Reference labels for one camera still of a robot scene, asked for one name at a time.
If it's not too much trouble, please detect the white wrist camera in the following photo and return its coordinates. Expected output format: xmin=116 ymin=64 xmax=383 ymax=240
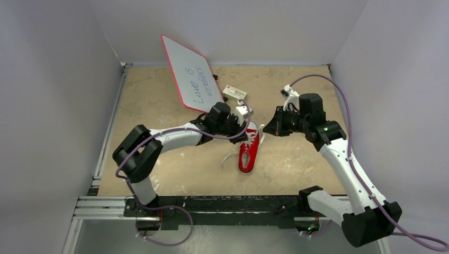
xmin=281 ymin=85 xmax=300 ymax=111
xmin=234 ymin=105 xmax=254 ymax=124

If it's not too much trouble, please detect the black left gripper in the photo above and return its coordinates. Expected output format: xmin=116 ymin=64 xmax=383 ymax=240
xmin=214 ymin=114 xmax=248 ymax=145

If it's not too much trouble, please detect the aluminium rail frame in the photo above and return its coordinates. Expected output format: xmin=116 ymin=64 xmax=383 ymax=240
xmin=61 ymin=63 xmax=384 ymax=254

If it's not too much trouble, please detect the pink framed whiteboard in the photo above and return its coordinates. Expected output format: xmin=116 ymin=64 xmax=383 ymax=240
xmin=160 ymin=34 xmax=224 ymax=113

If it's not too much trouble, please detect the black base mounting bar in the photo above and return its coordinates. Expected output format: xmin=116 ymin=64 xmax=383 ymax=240
xmin=123 ymin=195 xmax=328 ymax=231

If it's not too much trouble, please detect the small white green box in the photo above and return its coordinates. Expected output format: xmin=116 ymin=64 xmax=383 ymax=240
xmin=222 ymin=86 xmax=247 ymax=102

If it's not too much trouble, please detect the white shoelace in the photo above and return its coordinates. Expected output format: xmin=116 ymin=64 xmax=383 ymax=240
xmin=221 ymin=124 xmax=265 ymax=168

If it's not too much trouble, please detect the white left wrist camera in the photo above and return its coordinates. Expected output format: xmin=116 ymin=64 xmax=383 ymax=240
xmin=234 ymin=105 xmax=254 ymax=124

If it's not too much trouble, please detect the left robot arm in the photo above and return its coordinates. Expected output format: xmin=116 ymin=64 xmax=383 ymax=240
xmin=112 ymin=100 xmax=253 ymax=216

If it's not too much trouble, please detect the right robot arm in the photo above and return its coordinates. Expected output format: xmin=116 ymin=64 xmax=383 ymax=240
xmin=263 ymin=92 xmax=402 ymax=247

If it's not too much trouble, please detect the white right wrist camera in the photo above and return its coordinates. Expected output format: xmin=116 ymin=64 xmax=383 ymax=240
xmin=281 ymin=85 xmax=300 ymax=111

